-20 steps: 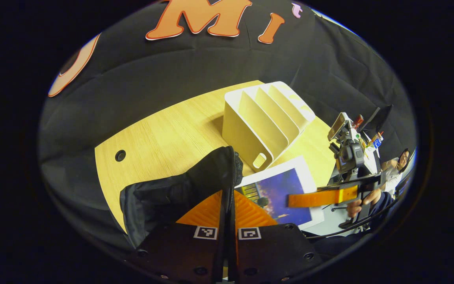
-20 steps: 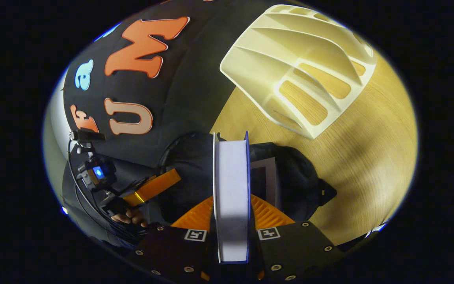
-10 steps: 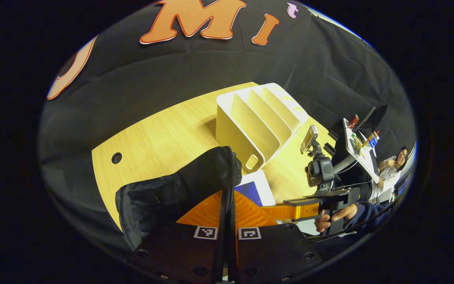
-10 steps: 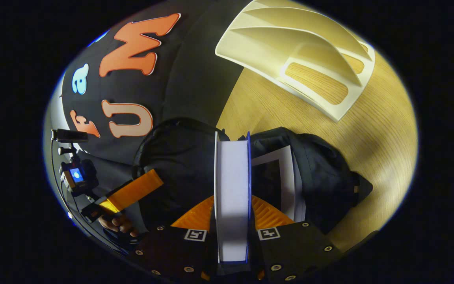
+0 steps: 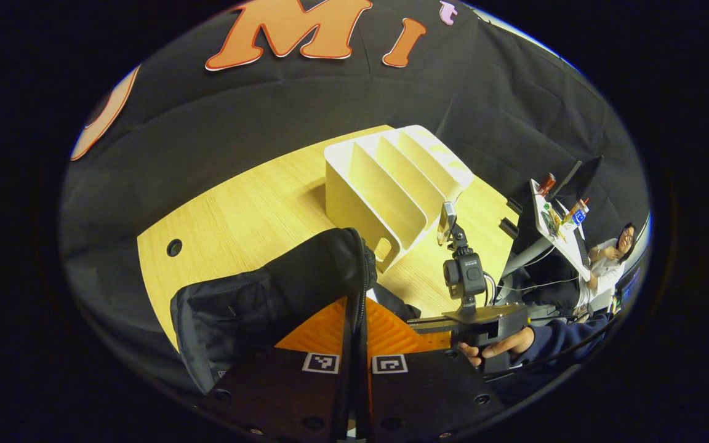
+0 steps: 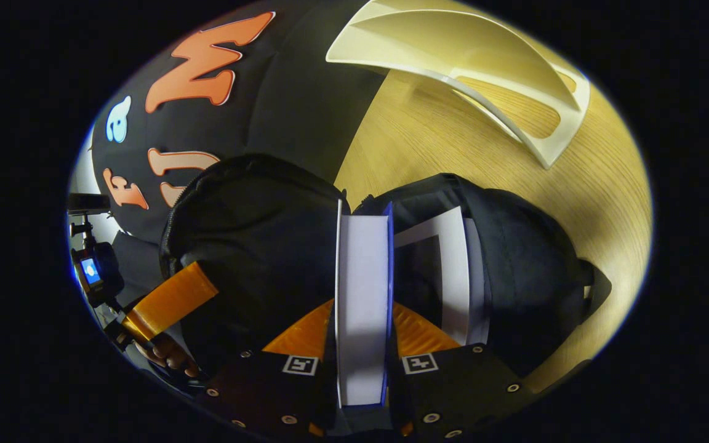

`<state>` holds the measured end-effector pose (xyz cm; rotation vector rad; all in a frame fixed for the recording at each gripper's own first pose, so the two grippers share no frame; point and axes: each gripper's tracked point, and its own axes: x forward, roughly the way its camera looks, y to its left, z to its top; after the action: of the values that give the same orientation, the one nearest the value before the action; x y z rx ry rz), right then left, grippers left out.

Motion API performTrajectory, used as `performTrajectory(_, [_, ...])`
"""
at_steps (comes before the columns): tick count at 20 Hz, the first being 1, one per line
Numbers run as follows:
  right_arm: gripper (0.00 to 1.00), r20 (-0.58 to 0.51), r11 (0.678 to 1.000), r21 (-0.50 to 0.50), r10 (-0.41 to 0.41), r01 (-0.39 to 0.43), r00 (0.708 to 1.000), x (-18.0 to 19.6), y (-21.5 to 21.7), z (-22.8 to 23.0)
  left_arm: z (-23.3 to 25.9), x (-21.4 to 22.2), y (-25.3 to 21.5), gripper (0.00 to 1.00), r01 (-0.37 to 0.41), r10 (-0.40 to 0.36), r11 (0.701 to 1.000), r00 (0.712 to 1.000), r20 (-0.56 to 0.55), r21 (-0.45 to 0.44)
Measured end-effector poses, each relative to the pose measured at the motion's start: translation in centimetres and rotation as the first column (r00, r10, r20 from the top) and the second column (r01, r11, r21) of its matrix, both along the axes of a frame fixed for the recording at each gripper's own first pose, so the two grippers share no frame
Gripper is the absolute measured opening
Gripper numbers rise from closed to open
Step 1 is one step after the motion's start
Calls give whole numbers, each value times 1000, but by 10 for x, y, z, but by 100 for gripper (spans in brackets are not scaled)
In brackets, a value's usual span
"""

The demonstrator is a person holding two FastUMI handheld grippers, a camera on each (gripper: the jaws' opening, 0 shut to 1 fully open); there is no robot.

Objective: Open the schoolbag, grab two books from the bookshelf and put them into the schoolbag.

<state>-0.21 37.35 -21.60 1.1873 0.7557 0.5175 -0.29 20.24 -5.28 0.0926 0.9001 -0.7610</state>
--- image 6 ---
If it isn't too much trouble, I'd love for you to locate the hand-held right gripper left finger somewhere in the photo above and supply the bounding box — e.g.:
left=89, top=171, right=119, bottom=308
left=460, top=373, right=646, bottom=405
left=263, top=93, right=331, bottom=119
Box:
left=196, top=298, right=335, bottom=429

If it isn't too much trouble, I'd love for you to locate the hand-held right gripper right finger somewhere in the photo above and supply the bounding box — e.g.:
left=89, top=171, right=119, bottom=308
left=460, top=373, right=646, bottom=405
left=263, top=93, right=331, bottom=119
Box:
left=391, top=301, right=535, bottom=440

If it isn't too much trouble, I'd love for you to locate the black schoolbag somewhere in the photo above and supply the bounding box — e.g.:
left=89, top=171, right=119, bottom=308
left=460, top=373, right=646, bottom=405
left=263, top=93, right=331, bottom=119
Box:
left=159, top=154, right=612, bottom=379

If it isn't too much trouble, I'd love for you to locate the portrait cover book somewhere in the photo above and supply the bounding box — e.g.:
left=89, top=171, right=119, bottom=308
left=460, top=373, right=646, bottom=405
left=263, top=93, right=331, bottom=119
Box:
left=393, top=206, right=491, bottom=346

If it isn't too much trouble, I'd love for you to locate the dark blue book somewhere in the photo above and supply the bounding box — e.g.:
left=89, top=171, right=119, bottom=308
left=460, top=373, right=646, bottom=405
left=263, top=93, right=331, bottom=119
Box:
left=335, top=198, right=395, bottom=408

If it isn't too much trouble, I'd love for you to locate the white plastic bookshelf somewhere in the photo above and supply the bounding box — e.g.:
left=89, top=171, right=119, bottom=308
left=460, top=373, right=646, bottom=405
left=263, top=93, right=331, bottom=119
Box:
left=326, top=0, right=591, bottom=170

